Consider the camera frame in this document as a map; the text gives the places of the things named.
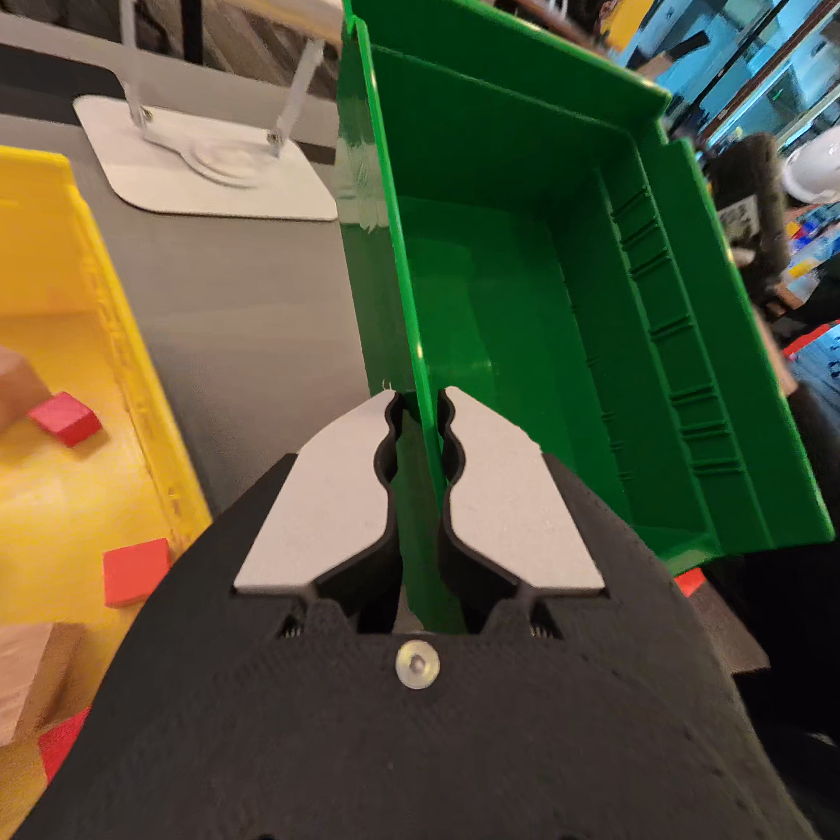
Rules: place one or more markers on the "red plastic bin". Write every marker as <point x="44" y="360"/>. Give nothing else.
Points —
<point x="689" y="582"/>
<point x="807" y="339"/>

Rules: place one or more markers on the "white tablet stand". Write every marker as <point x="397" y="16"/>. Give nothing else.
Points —
<point x="197" y="170"/>

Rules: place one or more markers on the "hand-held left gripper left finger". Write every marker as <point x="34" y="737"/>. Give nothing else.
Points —
<point x="328" y="505"/>

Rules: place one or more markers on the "yellow plastic box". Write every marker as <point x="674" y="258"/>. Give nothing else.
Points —
<point x="65" y="499"/>

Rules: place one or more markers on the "green plastic box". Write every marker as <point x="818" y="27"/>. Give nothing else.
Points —
<point x="525" y="197"/>

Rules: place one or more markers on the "white hard hat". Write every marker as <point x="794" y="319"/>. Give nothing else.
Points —
<point x="817" y="164"/>

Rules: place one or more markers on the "pile of wooden and coloured cubes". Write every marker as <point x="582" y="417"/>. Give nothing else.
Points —
<point x="134" y="571"/>

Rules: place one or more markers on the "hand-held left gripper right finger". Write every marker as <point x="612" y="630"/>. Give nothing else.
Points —
<point x="512" y="512"/>

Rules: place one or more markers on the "pale wooden display board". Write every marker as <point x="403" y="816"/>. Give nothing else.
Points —
<point x="289" y="16"/>

